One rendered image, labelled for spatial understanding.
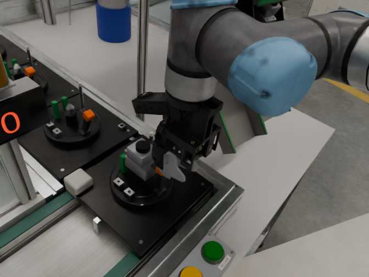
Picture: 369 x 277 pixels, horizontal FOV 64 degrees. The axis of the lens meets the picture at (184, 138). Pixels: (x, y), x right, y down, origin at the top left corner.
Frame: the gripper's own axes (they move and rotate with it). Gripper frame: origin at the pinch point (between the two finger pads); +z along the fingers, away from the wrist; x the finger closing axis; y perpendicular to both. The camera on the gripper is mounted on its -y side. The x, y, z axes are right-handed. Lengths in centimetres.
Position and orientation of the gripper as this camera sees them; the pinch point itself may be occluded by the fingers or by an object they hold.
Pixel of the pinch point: (167, 170)
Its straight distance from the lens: 58.7
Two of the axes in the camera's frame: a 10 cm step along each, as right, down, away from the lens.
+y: 7.6, 5.0, -4.1
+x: 6.4, -4.7, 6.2
